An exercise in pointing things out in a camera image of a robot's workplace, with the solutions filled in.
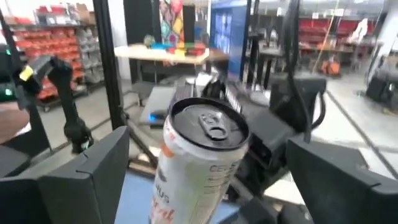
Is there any red bin storage rack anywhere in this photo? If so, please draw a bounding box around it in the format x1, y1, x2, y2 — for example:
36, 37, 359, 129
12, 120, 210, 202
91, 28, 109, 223
6, 4, 97, 110

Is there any wooden table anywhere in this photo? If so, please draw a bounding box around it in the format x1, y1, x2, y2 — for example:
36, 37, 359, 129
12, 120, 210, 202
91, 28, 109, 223
113, 45, 229, 66

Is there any potted plant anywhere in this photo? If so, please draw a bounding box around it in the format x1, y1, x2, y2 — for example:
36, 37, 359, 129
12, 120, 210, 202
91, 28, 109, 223
142, 34, 156, 47

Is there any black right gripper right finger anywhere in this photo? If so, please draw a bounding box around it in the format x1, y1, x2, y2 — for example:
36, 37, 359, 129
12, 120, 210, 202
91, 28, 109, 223
285, 138, 398, 224

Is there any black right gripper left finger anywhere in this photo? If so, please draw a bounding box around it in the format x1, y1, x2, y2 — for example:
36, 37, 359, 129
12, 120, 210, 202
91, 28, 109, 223
0, 125, 131, 224

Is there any white Celsius can yellow band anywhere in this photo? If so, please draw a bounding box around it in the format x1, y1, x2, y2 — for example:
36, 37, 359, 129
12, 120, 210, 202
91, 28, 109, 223
148, 96, 251, 224

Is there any red bin shelving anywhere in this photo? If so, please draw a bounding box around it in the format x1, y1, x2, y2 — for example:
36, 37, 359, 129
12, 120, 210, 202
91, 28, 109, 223
297, 17, 377, 47

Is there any orange machine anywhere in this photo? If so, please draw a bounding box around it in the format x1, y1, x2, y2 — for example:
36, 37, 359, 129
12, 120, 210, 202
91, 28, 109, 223
320, 55, 343, 77

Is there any blue display screen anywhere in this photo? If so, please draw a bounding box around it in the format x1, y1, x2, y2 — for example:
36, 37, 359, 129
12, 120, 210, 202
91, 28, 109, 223
210, 0, 249, 82

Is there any white robot figure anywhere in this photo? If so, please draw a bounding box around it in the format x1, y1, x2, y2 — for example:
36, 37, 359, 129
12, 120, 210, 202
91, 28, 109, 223
348, 17, 369, 43

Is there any black desk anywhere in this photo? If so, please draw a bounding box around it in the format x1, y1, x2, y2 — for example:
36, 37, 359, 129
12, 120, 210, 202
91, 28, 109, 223
138, 73, 280, 125

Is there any black computer tower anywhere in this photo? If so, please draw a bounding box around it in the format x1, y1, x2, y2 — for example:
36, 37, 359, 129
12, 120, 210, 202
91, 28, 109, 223
365, 74, 398, 110

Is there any colourful poster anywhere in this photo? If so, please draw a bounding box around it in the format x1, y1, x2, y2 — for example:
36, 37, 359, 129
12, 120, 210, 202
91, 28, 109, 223
159, 0, 184, 47

